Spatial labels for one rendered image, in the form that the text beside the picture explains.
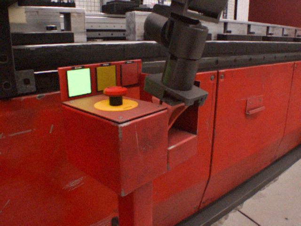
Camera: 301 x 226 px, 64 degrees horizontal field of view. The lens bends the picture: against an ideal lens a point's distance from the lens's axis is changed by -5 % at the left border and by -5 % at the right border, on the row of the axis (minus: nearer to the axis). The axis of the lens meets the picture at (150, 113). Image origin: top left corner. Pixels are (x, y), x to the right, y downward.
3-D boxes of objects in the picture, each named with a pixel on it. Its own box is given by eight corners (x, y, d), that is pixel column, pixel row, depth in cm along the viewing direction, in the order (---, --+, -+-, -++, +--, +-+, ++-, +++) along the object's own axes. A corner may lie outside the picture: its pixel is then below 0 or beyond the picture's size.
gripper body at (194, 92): (164, 80, 51) (173, 44, 48) (206, 102, 45) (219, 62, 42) (142, 84, 47) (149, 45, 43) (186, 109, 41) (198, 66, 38)
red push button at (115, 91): (114, 113, 39) (113, 90, 38) (99, 108, 42) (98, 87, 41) (133, 108, 42) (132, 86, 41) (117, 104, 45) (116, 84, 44)
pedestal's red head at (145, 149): (122, 198, 37) (117, 76, 32) (67, 163, 48) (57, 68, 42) (196, 154, 51) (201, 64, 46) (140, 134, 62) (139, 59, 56)
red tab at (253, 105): (249, 115, 114) (250, 100, 112) (245, 114, 115) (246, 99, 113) (264, 109, 123) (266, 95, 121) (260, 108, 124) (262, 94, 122)
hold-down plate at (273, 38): (270, 41, 129) (271, 35, 128) (261, 41, 133) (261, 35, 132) (293, 42, 147) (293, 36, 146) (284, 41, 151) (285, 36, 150)
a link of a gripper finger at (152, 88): (158, 116, 55) (168, 75, 50) (184, 132, 51) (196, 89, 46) (135, 124, 50) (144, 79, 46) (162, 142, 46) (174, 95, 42)
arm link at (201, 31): (191, 21, 36) (217, 25, 39) (164, 12, 41) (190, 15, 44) (180, 65, 40) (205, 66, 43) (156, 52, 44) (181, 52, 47)
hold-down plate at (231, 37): (226, 40, 105) (227, 33, 104) (216, 40, 109) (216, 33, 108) (261, 41, 123) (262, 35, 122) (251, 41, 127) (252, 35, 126)
